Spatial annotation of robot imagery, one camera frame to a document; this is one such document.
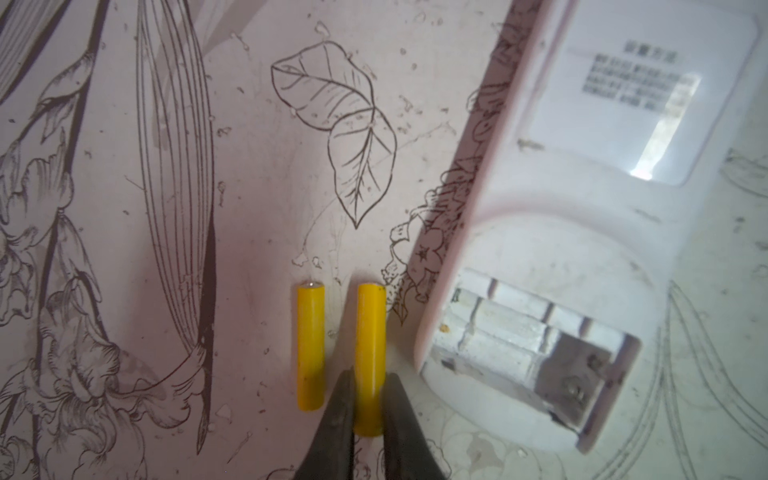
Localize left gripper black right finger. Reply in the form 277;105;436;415
382;373;446;480

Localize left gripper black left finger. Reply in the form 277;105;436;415
294;369;356;480

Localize yellow battery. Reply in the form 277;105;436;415
354;283;387;438
296;282;325;411

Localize white remote control green buttons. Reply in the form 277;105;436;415
414;1;767;452

